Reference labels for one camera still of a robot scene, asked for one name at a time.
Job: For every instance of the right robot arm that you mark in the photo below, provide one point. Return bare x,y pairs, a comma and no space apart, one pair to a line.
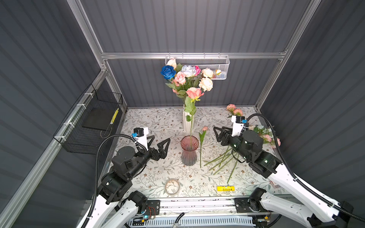
315,210

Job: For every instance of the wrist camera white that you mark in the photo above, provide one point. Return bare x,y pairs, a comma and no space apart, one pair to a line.
240,124
140,135

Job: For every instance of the purple glass vase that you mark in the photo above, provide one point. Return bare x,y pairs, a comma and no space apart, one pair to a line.
189,145

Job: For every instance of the clear tape roll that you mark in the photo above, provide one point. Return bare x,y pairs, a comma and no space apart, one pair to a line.
172,187

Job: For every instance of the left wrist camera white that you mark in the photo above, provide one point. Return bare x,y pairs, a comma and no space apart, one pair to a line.
140,135

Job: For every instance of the black notebook in basket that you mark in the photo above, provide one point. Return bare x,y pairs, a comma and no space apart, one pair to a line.
98,119

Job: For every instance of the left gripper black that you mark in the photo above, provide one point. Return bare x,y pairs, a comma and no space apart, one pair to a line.
156,156

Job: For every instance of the white wire wall basket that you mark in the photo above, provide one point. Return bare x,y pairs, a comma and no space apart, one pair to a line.
219,64

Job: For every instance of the small pink bud stem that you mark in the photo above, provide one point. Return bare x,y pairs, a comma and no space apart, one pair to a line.
201,137

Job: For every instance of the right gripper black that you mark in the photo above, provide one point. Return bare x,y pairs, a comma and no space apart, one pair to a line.
227,134

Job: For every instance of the blue rose stem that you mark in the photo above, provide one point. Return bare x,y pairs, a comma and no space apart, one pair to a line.
168,72

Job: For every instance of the yellow label tag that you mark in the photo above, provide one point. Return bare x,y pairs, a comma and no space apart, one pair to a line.
225,188

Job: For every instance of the bunch of artificial flowers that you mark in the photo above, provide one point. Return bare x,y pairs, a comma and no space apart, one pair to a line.
267,163

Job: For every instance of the white ribbed ceramic vase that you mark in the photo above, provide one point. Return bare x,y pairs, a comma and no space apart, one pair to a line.
188,122

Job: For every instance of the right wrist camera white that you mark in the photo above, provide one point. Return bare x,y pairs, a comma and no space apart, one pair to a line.
240,124

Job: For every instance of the black wire wall basket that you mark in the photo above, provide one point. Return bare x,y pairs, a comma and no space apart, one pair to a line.
76,139

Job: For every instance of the pink roses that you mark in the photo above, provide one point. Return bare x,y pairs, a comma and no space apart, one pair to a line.
187,77

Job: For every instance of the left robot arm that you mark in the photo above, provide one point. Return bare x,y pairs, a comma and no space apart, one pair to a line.
114,184

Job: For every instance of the floral table mat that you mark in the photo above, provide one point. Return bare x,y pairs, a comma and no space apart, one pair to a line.
219,168

